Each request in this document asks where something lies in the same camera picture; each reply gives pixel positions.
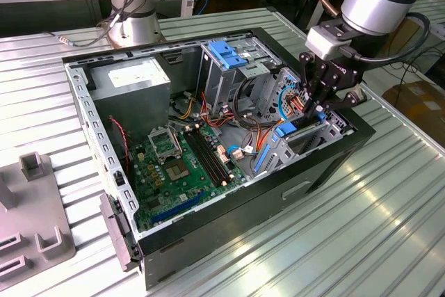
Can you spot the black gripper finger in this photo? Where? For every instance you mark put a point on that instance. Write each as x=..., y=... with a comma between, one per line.
x=306, y=74
x=342, y=100

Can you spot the hard disk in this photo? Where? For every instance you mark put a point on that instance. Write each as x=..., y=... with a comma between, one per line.
x=285, y=129

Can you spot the metal disk bay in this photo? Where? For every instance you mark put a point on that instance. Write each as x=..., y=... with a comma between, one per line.
x=313, y=140

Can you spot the large cardboard box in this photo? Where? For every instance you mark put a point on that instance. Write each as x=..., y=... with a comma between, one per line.
x=417, y=102

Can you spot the blue plastic drive latch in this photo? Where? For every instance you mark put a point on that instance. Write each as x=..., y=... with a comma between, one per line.
x=226, y=55

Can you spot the metal optical drive cage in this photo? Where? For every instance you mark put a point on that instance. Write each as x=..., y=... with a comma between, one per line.
x=222, y=85

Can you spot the multicolour power harness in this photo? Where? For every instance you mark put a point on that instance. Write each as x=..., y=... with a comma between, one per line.
x=222, y=124

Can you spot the metal slat shelf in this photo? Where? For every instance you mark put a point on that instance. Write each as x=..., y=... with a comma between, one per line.
x=431, y=12

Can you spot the black RAM slot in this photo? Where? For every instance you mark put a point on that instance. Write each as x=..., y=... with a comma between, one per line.
x=211, y=155
x=215, y=153
x=202, y=159
x=206, y=158

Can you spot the metal locking lever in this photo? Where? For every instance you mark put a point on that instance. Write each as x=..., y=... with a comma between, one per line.
x=178, y=144

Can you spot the green motherboard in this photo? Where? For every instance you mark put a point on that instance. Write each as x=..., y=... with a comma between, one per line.
x=194, y=187

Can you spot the CPU socket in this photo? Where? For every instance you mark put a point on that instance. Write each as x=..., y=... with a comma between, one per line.
x=177, y=170

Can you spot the grey power supply unit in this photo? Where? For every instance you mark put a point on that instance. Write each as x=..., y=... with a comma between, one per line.
x=139, y=102

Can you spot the black open PC case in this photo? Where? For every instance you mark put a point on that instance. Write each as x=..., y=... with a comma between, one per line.
x=226, y=227

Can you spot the blue expansion slot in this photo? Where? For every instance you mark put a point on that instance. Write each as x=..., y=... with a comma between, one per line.
x=177, y=207

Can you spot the grey parts rack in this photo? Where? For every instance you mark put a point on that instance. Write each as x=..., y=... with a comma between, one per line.
x=34, y=206

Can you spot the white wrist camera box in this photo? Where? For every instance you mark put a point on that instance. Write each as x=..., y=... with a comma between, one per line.
x=325, y=43

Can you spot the grey case rear bracket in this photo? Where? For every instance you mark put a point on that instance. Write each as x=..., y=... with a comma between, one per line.
x=116, y=227

